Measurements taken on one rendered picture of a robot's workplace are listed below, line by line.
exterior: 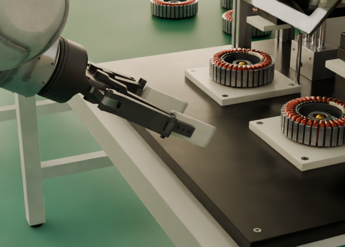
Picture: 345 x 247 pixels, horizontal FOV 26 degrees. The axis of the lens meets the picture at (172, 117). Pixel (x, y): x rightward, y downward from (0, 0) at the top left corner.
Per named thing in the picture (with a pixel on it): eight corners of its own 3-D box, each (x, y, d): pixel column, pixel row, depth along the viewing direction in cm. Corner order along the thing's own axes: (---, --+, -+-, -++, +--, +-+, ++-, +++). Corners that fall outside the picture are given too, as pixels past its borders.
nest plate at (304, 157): (301, 171, 101) (302, 163, 100) (248, 128, 113) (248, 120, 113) (391, 152, 106) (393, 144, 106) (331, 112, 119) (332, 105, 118)
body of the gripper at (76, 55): (23, 79, 93) (87, 103, 98) (40, 104, 86) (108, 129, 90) (49, 25, 92) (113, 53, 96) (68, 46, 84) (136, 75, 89)
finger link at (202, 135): (171, 109, 93) (173, 111, 92) (214, 126, 97) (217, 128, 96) (160, 130, 94) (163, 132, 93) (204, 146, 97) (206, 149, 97)
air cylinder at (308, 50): (311, 81, 131) (313, 51, 129) (289, 68, 138) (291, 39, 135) (335, 77, 133) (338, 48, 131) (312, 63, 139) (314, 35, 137)
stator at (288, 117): (305, 154, 103) (307, 130, 101) (266, 123, 112) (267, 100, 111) (373, 141, 107) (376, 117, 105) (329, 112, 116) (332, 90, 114)
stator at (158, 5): (194, 5, 183) (194, -9, 181) (200, 19, 173) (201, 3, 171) (148, 7, 182) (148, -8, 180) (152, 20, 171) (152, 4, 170)
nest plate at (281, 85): (221, 106, 121) (222, 99, 121) (184, 75, 134) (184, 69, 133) (301, 92, 127) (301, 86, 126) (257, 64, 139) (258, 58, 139)
